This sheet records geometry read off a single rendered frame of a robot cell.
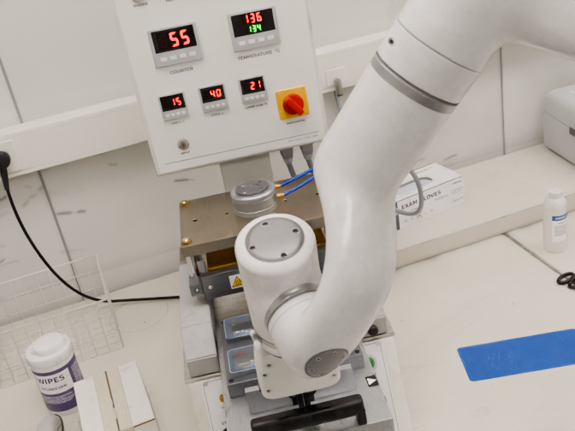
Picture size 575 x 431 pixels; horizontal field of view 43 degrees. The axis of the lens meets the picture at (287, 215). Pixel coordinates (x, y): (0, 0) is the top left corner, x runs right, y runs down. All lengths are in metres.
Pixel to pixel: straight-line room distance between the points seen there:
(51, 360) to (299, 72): 0.70
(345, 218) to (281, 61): 0.69
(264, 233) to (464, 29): 0.28
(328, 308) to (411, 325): 0.86
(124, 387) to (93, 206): 0.56
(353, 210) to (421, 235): 1.07
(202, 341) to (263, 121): 0.42
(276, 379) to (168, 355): 0.71
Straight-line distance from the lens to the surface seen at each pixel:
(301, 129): 1.37
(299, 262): 0.73
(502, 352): 1.46
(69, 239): 1.83
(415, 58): 0.65
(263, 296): 0.75
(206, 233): 1.23
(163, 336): 1.66
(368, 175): 0.69
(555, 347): 1.47
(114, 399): 1.38
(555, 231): 1.72
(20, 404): 1.62
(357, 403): 0.98
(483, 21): 0.65
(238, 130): 1.36
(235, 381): 1.08
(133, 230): 1.84
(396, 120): 0.67
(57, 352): 1.47
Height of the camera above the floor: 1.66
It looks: 27 degrees down
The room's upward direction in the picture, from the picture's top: 11 degrees counter-clockwise
